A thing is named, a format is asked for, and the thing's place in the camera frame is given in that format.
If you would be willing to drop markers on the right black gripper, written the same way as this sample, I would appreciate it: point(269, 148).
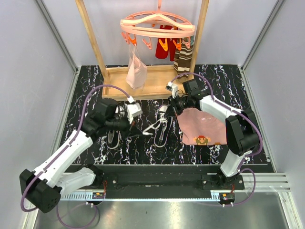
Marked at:
point(173, 110)

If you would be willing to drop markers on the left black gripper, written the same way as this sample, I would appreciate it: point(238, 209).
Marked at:
point(128, 125)

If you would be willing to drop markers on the black sneaker with white laces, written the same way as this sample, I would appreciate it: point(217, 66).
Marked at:
point(161, 127)

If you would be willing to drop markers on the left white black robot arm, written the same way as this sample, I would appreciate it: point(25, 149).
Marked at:
point(46, 184)

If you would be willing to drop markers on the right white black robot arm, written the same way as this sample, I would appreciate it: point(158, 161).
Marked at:
point(242, 133)

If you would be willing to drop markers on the pink mario t-shirt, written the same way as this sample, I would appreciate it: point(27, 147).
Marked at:
point(201, 129)

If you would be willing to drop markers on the brown striped sock pair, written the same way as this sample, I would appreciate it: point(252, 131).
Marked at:
point(183, 57)

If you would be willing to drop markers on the pink bra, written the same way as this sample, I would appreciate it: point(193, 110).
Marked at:
point(137, 70)

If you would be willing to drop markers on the red sock pair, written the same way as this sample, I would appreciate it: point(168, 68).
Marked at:
point(166, 47)

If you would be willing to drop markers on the left small connector box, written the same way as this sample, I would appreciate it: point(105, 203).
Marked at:
point(98, 195)

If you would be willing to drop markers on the small connector box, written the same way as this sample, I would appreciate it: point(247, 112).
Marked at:
point(98, 195)
point(227, 198)

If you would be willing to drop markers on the pink round clip hanger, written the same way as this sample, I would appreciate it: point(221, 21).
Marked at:
point(155, 24)

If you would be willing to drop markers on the right small connector box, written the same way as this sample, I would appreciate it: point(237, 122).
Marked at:
point(227, 198)

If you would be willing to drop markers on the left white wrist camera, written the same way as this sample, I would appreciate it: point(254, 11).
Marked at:
point(133, 109)

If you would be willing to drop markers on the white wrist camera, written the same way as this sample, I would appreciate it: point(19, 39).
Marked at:
point(133, 109)
point(173, 88)

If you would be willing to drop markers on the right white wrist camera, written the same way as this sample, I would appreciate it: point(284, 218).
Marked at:
point(173, 88)

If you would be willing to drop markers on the wooden drying rack frame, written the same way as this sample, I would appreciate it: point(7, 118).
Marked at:
point(157, 75)

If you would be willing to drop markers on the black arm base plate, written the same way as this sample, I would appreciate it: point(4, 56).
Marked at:
point(165, 182)

